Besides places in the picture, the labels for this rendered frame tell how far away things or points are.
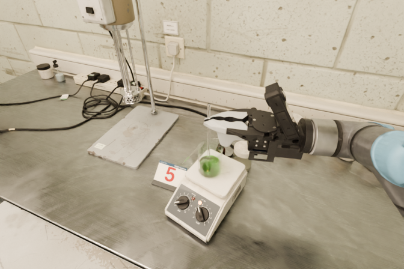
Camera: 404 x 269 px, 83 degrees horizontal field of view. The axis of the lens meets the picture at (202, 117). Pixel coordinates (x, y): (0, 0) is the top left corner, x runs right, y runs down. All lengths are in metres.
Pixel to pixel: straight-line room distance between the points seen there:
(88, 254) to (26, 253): 0.14
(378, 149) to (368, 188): 0.41
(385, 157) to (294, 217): 0.33
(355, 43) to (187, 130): 0.61
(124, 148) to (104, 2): 0.44
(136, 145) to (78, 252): 0.34
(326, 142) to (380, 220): 0.33
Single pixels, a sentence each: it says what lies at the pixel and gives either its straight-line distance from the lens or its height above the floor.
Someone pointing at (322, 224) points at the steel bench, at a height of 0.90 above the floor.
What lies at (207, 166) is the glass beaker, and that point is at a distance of 0.55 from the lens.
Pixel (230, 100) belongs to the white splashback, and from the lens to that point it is 0.94.
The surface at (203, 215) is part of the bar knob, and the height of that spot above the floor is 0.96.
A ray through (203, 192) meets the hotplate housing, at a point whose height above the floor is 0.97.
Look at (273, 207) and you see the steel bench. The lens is 0.67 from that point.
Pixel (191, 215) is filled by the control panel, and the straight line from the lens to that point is 0.59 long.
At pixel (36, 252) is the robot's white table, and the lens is 0.70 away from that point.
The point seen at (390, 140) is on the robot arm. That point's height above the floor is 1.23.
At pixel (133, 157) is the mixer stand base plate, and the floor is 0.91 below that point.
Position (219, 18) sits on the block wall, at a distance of 0.89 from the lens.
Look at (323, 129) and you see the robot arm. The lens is 0.49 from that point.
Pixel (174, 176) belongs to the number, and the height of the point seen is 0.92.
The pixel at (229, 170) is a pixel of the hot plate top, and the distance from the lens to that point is 0.61.
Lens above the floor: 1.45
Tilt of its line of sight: 36 degrees down
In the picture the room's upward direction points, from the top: straight up
